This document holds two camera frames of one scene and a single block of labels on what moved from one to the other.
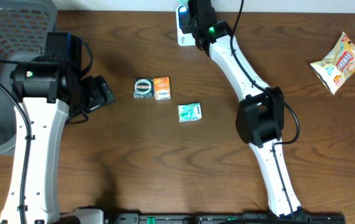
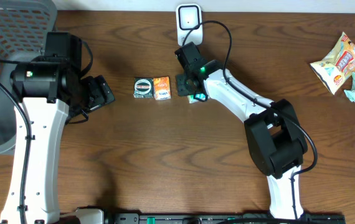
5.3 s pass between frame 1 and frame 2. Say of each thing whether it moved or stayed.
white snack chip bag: stayed
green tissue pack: moved
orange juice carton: stayed
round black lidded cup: stayed
